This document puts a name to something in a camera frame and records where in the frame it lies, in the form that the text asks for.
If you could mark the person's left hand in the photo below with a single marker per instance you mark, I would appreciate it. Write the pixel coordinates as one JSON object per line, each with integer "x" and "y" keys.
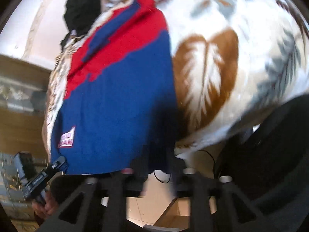
{"x": 47, "y": 207}

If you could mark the black garment pile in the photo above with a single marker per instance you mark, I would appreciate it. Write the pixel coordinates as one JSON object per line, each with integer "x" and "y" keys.
{"x": 82, "y": 9}

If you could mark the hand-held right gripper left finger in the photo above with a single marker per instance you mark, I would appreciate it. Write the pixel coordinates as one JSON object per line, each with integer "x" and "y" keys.
{"x": 115, "y": 191}

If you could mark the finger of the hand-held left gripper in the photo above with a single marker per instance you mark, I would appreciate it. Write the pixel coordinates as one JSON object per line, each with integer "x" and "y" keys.
{"x": 56, "y": 165}

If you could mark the leaf print blanket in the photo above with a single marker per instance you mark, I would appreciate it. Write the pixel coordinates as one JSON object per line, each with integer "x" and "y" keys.
{"x": 241, "y": 41}

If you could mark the red and blue sweater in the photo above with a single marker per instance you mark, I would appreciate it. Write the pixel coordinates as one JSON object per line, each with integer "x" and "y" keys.
{"x": 115, "y": 96}

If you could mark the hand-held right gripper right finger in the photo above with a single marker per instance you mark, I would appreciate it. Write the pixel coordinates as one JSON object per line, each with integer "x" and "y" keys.
{"x": 205, "y": 193}

